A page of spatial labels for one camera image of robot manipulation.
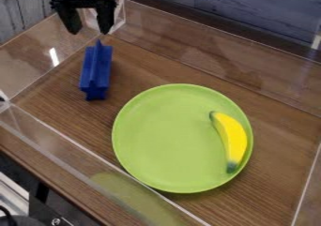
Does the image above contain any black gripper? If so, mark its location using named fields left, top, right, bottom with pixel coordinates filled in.
left=49, top=0, right=116, bottom=35

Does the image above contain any clear acrylic corner bracket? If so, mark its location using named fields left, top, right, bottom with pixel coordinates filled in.
left=82, top=0, right=125, bottom=35

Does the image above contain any yellow toy banana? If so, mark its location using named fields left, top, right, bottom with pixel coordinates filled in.
left=209, top=111, right=248, bottom=173

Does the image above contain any blue star-shaped block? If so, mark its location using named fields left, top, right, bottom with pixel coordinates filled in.
left=78, top=40, right=112, bottom=100

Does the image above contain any clear acrylic enclosure wall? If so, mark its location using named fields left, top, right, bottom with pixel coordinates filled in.
left=0, top=0, right=321, bottom=226

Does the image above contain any green round plate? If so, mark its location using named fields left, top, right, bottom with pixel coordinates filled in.
left=110, top=83, right=254, bottom=194

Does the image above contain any black cable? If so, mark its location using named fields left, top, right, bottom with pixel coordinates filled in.
left=0, top=204, right=17, bottom=226

